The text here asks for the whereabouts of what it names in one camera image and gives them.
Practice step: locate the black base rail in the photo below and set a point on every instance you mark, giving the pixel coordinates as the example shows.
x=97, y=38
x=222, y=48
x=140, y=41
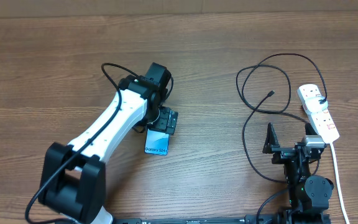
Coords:
x=248, y=219

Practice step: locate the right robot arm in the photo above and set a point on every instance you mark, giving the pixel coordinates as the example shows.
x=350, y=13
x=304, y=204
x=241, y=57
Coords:
x=308, y=193

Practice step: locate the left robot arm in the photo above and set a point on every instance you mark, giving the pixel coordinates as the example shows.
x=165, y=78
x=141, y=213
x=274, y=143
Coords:
x=73, y=181

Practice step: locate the white power strip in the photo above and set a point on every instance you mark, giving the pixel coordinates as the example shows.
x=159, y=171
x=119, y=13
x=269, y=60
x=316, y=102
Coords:
x=322, y=122

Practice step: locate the white charger plug adapter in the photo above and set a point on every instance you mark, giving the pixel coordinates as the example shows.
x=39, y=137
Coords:
x=315, y=104

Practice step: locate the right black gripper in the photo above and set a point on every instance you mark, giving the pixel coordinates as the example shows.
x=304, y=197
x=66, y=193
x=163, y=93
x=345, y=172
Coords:
x=282, y=153

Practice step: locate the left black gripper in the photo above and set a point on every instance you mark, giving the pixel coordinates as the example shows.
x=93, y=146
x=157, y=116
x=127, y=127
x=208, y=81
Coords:
x=163, y=124

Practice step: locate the Samsung Galaxy smartphone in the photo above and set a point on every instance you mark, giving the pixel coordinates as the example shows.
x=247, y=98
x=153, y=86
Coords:
x=156, y=143

